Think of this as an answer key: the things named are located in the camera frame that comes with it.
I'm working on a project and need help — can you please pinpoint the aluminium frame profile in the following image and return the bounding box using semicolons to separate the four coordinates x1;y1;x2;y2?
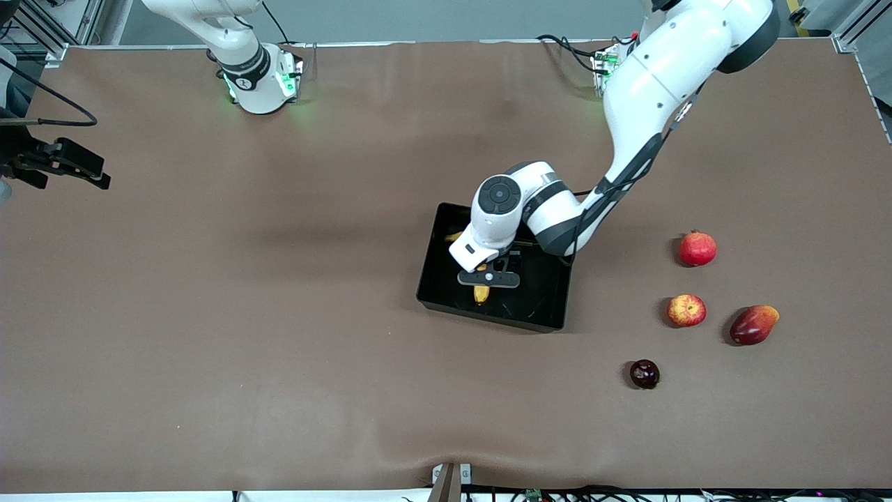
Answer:
833;0;892;54
0;0;105;68

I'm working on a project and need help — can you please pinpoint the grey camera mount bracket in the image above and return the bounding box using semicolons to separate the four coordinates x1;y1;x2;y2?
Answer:
428;462;473;502

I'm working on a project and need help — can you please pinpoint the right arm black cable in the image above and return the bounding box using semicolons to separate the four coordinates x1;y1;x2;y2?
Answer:
0;56;98;128

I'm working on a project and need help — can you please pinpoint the black base power cable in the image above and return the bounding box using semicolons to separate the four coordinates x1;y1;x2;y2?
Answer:
537;31;638;75
261;0;307;50

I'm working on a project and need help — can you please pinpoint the brown table mat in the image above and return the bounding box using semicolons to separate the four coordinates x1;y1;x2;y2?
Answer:
0;38;892;493

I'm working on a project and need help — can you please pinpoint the black plastic box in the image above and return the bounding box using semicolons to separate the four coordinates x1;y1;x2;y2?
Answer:
416;202;578;333

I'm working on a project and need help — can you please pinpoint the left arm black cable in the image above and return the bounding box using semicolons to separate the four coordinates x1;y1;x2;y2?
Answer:
557;84;705;260

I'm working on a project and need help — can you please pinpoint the yellow banana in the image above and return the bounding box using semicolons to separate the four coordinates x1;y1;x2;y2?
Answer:
446;232;491;306

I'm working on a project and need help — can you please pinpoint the red pomegranate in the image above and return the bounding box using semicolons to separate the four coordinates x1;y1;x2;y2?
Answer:
679;229;718;268

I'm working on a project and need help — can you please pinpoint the dark purple plum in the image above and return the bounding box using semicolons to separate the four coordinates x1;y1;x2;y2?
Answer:
630;359;661;390

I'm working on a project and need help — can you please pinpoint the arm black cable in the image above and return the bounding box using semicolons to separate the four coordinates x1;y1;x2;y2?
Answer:
0;56;98;128
557;84;705;260

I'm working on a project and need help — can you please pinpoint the red yellow mango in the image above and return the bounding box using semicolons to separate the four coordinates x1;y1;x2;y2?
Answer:
730;305;781;347

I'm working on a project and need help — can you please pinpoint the red yellow apple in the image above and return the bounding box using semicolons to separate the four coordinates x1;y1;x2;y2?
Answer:
667;294;707;328

